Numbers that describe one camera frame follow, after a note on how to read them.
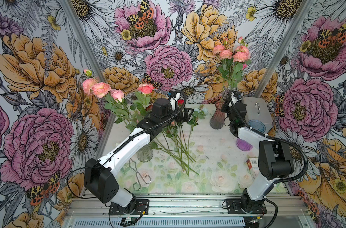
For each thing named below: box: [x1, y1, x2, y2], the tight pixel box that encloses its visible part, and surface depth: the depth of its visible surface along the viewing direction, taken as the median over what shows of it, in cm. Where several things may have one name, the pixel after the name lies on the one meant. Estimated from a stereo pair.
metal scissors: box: [128, 158, 152, 192], surface depth 85 cm
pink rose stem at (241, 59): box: [231, 36, 252, 88], surface depth 79 cm
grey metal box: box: [241, 95, 275, 135], surface depth 98 cm
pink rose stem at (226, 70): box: [211, 38, 234, 104], surface depth 88 cm
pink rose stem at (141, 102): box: [129, 83, 154, 124], surface depth 74 cm
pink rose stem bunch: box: [81, 68, 142, 129], surface depth 66 cm
